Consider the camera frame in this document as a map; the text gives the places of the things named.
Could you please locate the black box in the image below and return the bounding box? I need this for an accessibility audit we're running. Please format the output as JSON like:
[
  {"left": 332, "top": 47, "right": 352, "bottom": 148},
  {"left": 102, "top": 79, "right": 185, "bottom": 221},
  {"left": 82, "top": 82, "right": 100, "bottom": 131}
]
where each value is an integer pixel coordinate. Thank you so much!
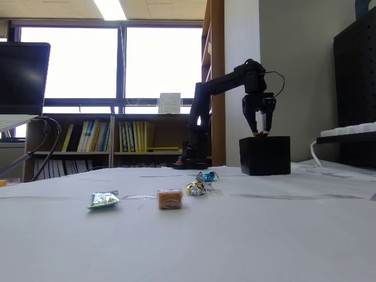
[{"left": 239, "top": 136, "right": 291, "bottom": 176}]

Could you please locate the tall wooden bookshelf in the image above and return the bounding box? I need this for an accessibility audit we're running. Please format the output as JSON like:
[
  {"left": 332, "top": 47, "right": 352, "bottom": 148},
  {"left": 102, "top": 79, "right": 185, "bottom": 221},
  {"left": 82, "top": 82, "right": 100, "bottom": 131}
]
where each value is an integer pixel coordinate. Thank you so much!
[{"left": 201, "top": 0, "right": 226, "bottom": 167}]

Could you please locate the blue foil wrapped candy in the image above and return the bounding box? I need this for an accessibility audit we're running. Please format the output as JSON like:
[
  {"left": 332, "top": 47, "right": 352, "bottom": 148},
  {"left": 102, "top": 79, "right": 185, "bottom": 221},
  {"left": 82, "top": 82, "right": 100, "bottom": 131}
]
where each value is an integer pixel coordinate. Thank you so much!
[{"left": 196, "top": 171, "right": 220, "bottom": 183}]

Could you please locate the black tray under strip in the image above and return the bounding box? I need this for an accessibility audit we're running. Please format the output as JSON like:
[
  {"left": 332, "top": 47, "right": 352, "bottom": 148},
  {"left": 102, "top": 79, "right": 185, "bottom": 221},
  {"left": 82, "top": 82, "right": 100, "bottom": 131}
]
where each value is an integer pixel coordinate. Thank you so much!
[{"left": 316, "top": 131, "right": 376, "bottom": 145}]

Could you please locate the white power strip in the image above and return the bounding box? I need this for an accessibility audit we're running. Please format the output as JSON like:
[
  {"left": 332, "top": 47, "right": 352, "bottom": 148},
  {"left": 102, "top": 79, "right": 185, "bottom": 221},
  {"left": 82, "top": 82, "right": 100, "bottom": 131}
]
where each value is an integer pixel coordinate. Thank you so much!
[{"left": 320, "top": 122, "right": 376, "bottom": 138}]

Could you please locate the paper sign in stand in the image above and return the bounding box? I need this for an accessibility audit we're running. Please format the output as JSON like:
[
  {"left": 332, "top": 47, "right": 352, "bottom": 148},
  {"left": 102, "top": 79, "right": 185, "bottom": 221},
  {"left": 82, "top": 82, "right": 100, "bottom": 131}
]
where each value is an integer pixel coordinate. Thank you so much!
[{"left": 157, "top": 92, "right": 182, "bottom": 115}]

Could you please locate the gold foil wrapped candy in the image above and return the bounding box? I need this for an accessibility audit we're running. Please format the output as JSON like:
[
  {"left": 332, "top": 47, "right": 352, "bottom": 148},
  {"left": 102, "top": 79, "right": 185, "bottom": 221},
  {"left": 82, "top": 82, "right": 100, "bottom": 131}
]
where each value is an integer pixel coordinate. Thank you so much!
[{"left": 184, "top": 181, "right": 212, "bottom": 198}]

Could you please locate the low wooden bookshelf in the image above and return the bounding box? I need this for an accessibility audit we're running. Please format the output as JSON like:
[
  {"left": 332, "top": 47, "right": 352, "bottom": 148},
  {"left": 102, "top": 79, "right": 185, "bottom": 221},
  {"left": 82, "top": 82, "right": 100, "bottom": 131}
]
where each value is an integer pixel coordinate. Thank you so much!
[{"left": 23, "top": 113, "right": 213, "bottom": 183}]

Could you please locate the flat yellow book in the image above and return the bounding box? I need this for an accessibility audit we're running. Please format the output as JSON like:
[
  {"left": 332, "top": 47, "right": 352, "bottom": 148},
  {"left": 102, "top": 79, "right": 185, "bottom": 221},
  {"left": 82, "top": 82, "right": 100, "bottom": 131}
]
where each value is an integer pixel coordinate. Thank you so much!
[{"left": 146, "top": 146, "right": 183, "bottom": 152}]

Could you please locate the black pegboard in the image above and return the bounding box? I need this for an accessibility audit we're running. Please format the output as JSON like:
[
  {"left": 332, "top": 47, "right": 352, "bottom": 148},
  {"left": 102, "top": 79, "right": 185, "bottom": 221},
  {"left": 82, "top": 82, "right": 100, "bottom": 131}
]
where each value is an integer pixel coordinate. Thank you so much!
[{"left": 333, "top": 5, "right": 376, "bottom": 169}]

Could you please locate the orange wrapped caramel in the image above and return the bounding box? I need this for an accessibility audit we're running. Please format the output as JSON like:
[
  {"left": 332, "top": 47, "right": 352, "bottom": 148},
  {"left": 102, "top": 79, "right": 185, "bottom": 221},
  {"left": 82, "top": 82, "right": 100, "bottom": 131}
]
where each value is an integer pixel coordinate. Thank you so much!
[{"left": 156, "top": 187, "right": 185, "bottom": 211}]

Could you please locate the white paper table cover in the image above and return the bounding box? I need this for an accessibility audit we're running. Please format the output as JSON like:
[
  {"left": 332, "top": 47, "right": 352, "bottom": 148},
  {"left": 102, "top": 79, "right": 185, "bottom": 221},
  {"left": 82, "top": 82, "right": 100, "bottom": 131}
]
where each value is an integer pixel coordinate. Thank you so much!
[{"left": 0, "top": 160, "right": 376, "bottom": 282}]

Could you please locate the green snack packet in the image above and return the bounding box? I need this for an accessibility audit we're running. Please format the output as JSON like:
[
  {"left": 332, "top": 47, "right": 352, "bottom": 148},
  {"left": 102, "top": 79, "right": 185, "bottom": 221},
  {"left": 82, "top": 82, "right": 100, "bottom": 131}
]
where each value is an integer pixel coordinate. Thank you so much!
[{"left": 87, "top": 190, "right": 121, "bottom": 211}]

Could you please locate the ceiling light panel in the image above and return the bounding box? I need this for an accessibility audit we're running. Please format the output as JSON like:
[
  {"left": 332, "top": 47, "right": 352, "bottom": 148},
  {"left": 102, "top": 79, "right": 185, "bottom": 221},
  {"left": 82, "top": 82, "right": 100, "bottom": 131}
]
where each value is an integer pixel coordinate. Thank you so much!
[{"left": 93, "top": 0, "right": 129, "bottom": 21}]

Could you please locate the leaning yellow book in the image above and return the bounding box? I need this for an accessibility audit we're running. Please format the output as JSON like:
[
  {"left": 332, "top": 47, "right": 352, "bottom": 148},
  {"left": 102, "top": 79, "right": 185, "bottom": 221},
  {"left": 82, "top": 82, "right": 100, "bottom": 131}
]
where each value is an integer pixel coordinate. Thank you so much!
[{"left": 62, "top": 124, "right": 75, "bottom": 153}]

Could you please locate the black laptop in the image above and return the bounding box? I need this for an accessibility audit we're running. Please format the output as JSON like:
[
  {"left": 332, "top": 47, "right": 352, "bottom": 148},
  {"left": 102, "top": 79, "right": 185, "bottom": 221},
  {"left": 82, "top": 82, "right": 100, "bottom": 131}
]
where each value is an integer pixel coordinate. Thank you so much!
[{"left": 0, "top": 42, "right": 51, "bottom": 133}]

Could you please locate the white power cable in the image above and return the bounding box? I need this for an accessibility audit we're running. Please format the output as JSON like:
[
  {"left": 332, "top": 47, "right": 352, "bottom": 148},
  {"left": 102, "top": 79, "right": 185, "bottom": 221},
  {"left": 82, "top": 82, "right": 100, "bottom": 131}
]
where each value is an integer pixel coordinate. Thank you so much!
[{"left": 310, "top": 140, "right": 324, "bottom": 168}]

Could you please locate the dark window frame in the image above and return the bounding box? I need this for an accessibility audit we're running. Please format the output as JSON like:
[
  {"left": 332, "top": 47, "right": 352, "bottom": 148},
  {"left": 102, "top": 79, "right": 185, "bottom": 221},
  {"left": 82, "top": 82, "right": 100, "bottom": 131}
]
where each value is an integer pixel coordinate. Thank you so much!
[{"left": 0, "top": 19, "right": 204, "bottom": 115}]

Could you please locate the black laptop cable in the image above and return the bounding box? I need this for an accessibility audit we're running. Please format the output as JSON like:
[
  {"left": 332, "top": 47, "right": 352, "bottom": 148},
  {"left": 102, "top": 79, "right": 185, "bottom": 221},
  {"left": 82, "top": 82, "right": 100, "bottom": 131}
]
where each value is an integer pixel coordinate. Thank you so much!
[{"left": 31, "top": 117, "right": 62, "bottom": 182}]

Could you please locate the grey laptop cable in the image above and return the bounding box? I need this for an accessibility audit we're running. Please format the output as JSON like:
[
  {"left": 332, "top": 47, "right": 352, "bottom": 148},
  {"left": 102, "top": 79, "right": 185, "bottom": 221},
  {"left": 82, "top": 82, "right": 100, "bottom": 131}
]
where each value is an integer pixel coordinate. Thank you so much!
[{"left": 0, "top": 117, "right": 50, "bottom": 177}]

